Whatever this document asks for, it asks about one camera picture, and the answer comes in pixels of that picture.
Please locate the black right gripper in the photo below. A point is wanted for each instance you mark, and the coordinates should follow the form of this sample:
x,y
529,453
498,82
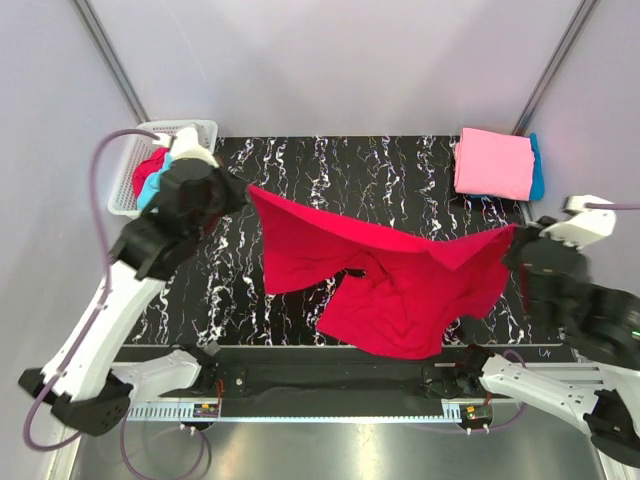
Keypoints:
x,y
538,225

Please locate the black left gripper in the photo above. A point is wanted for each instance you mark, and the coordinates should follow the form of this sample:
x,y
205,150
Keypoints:
x,y
236,186

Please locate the red t-shirt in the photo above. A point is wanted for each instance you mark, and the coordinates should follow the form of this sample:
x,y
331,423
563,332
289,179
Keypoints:
x,y
400,292
146,167

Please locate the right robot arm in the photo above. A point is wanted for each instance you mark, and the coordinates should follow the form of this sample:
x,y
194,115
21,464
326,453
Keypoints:
x,y
600,325

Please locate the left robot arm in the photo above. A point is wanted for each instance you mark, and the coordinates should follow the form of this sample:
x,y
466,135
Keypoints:
x,y
82,386

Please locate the light blue t-shirt in basket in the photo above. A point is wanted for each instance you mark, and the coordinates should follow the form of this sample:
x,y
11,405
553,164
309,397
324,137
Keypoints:
x,y
151,185

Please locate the red t-shirt in basket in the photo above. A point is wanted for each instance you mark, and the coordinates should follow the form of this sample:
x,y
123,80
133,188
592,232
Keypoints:
x,y
146,167

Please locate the white plastic laundry basket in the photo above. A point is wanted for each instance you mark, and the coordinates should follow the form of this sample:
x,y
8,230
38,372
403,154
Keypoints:
x,y
143,157

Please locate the folded blue t-shirt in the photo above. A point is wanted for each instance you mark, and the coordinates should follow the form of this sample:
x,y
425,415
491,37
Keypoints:
x,y
537,170

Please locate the folded pink t-shirt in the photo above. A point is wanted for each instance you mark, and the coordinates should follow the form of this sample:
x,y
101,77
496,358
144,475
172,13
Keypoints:
x,y
492,162

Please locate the right controller board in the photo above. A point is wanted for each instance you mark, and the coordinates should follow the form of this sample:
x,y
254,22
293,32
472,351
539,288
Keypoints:
x,y
478,412

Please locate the controller board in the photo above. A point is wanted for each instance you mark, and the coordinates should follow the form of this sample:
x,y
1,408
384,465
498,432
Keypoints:
x,y
478,412
206,410

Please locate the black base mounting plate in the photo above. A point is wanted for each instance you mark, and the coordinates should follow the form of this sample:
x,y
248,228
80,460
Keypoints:
x,y
328,383

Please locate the left controller board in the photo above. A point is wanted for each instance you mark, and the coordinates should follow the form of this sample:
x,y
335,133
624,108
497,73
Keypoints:
x,y
206,410

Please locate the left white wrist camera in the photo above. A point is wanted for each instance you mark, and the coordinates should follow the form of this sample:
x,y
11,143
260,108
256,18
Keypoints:
x,y
185,145

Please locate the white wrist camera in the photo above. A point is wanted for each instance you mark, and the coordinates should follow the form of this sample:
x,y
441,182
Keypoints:
x,y
590,219
185,145

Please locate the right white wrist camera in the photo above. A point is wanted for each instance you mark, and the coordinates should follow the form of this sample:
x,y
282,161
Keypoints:
x,y
590,219

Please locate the left aluminium corner post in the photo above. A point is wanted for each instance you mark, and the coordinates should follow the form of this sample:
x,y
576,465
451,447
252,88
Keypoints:
x,y
107,52

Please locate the aluminium corner post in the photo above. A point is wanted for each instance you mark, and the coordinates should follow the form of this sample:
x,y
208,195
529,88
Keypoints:
x,y
568,40
107,52

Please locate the right aluminium corner post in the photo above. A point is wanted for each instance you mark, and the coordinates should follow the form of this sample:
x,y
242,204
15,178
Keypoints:
x,y
568,40

